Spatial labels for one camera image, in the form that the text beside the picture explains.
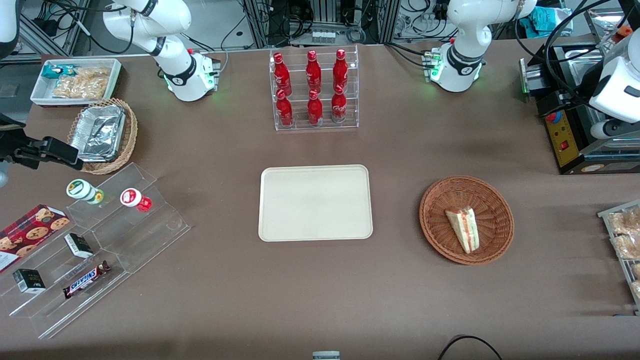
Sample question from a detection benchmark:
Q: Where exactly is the white rectangular plastic bin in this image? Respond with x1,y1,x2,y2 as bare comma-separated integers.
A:
30,58,123,108

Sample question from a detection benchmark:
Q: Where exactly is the Snickers chocolate bar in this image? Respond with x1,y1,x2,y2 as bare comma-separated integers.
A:
62,260,111,300

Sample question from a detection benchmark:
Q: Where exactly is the clear bag of crackers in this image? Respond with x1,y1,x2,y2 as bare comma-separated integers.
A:
52,67,112,100

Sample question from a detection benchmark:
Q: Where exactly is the cream plastic tray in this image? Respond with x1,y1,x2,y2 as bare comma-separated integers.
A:
258,164,374,242

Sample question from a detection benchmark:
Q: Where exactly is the black food warmer machine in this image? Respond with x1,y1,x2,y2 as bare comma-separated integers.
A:
519,7,640,176

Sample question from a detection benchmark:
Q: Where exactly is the small black box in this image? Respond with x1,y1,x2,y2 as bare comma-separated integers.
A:
63,232,95,259
12,268,47,294

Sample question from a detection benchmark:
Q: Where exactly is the aluminium foil tray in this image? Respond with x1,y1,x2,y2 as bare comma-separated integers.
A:
69,104,127,163

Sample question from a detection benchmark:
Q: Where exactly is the black table cable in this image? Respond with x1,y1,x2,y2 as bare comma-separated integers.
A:
437,334,504,360

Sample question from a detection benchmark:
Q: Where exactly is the triangular sandwich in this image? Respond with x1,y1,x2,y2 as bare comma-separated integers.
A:
444,206,480,255

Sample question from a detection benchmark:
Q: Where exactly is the clear acrylic stepped stand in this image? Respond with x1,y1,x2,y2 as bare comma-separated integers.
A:
0,161,192,341

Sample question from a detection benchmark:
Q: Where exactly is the red-lid drink cup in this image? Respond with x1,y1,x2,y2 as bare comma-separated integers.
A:
119,187,153,213

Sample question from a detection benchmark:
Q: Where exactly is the red cola bottle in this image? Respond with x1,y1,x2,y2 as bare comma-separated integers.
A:
333,48,349,93
307,90,324,126
305,50,323,94
276,90,295,128
330,85,348,124
273,52,293,97

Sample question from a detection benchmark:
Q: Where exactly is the aluminium frame rack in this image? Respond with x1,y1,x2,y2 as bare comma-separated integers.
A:
239,0,418,47

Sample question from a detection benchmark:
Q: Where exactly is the red tartan cookie box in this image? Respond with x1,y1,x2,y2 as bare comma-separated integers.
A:
0,203,71,274

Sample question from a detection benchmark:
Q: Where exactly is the green-lid white drink cup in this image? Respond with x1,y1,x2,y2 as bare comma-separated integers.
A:
66,178,105,205

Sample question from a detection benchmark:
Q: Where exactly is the grey wire rack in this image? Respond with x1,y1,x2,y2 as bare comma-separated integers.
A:
597,199,640,316

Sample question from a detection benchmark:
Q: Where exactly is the clear acrylic bottle rack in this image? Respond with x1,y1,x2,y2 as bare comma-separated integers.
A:
269,45,360,132

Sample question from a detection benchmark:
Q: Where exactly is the teal snack packet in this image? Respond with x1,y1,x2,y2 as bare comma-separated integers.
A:
40,63,76,80

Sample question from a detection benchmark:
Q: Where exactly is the oval brown wicker basket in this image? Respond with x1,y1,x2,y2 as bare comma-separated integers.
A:
66,97,139,176

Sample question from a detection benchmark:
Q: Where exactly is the teal cloth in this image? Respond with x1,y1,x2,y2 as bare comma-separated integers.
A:
519,6,572,39

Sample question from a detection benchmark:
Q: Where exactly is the right arm gripper black body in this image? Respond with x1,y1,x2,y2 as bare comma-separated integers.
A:
0,114,47,168

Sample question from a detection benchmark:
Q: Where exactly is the steel warmer pan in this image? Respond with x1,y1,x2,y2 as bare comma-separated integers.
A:
564,47,608,96

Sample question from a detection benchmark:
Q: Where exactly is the round brown wicker basket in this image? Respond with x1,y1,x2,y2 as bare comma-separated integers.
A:
419,175,515,265

